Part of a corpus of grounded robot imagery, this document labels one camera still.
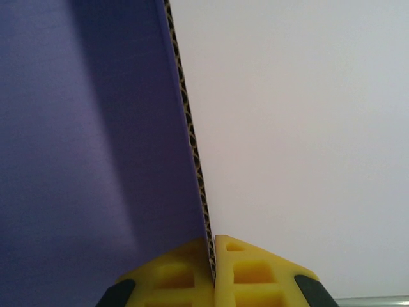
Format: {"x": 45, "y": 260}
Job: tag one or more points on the purple cardboard box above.
{"x": 96, "y": 128}

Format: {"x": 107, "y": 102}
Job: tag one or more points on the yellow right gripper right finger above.
{"x": 284, "y": 275}

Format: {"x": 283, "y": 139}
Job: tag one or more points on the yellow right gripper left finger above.
{"x": 179, "y": 259}

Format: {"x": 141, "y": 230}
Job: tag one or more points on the aluminium table side rail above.
{"x": 377, "y": 302}

